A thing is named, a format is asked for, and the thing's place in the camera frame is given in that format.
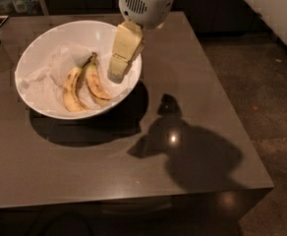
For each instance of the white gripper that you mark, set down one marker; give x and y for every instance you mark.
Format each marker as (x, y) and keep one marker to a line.
(147, 8)

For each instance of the yellow banana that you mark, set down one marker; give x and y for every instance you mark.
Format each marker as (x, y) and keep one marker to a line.
(94, 85)
(70, 96)

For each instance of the white bowl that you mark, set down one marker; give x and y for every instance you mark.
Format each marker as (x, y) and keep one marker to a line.
(88, 33)

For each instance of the white paper liner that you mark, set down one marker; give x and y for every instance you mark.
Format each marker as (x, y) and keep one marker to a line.
(42, 71)

